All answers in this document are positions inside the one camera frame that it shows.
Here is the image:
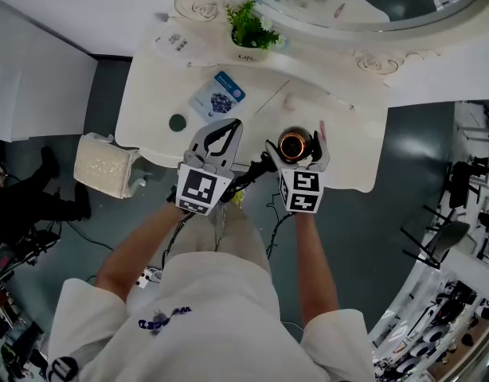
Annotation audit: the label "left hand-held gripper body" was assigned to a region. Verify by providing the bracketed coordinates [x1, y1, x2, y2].
[174, 151, 235, 217]

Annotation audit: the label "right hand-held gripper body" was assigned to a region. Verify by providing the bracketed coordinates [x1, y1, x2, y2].
[276, 163, 329, 215]

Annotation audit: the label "black hair dryer cord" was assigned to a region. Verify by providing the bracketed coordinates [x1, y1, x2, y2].
[220, 151, 280, 205]

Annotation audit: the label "white dressing table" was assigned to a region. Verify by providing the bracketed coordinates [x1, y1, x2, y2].
[115, 0, 489, 193]

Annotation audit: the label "person's right forearm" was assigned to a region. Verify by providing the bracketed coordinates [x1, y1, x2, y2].
[294, 212, 340, 328]

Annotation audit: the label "person's left forearm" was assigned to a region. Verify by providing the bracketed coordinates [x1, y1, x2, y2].
[95, 203, 190, 316]

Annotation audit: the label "blue face mask packet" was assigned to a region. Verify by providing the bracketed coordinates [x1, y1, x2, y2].
[188, 71, 247, 125]

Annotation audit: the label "person's beige trousers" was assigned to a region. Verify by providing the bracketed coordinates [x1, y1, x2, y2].
[164, 201, 269, 270]

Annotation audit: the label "thin white stick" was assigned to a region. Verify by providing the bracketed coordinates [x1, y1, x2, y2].
[254, 80, 291, 115]

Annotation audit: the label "cream upholstered stool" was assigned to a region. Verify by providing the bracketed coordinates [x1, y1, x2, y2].
[72, 132, 148, 201]

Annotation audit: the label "white paper packet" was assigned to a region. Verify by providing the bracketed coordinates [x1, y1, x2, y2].
[151, 28, 194, 61]

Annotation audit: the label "white power strip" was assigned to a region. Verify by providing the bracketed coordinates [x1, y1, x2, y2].
[136, 267, 164, 290]

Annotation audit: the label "green potted plant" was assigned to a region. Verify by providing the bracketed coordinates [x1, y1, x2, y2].
[225, 0, 289, 63]

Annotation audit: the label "person's white shirt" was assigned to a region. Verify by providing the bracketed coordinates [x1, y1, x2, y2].
[47, 251, 377, 382]

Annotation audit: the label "black office chair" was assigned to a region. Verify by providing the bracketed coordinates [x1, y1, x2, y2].
[447, 161, 484, 210]

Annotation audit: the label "grey office chair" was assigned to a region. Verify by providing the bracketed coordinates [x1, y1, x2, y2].
[399, 205, 471, 270]

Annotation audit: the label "white rack with equipment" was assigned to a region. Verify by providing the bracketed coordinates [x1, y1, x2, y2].
[367, 260, 489, 382]

